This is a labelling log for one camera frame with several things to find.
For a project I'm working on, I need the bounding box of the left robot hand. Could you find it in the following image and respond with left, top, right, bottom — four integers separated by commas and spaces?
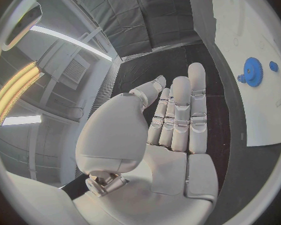
71, 62, 220, 225

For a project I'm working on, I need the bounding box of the white task board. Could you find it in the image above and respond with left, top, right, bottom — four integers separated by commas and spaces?
209, 0, 281, 147

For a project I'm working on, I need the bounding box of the blue peg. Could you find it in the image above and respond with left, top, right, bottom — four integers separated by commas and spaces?
268, 60, 280, 73

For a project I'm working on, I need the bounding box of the glowing light bar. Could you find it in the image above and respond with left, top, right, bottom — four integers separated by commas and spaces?
0, 59, 46, 119

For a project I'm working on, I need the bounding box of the grey camera bar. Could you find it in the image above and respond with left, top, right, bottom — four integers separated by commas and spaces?
1, 0, 43, 52

